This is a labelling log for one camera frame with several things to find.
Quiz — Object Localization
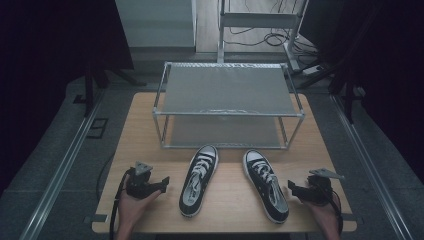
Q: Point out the grey table corner bracket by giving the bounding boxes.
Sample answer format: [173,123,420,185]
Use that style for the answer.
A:
[339,213,365,225]
[83,214,110,225]

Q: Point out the black canvas sneaker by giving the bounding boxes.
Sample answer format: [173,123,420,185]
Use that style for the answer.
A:
[242,148,290,225]
[178,144,220,218]

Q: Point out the white power strip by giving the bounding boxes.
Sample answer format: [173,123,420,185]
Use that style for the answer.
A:
[300,64,324,76]

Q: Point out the aluminium floor rail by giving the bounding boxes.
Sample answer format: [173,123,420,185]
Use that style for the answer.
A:
[329,94,415,240]
[19,92,105,240]

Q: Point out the dark curtain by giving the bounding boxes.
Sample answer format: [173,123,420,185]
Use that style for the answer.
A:
[299,0,424,184]
[0,0,135,196]

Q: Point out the person's left hand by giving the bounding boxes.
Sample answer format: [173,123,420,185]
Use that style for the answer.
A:
[117,189,163,232]

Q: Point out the person's right hand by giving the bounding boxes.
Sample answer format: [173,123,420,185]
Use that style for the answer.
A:
[299,194,340,232]

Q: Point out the grey metal shoe rack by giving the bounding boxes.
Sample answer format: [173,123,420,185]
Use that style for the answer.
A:
[152,61,306,150]

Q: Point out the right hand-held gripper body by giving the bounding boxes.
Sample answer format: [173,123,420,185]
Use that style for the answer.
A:
[304,168,345,204]

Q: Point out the black stand legs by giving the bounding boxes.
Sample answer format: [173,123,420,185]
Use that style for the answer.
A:
[73,62,148,118]
[297,49,366,125]

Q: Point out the black floor frame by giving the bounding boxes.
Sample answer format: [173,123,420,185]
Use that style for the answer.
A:
[86,117,110,140]

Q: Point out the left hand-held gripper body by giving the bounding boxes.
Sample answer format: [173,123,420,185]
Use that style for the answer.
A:
[125,161,161,200]

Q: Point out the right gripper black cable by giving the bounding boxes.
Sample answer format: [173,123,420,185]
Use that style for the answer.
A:
[328,186,344,236]

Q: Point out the thin black floor cable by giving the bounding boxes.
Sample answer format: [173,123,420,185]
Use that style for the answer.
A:
[95,154,116,202]

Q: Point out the white metal stand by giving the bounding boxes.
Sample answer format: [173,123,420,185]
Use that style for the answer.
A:
[217,0,310,73]

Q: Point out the white cabinet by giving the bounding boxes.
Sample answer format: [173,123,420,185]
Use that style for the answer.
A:
[114,0,198,49]

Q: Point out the black floor cables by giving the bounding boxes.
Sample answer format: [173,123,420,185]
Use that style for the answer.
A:
[222,0,319,57]

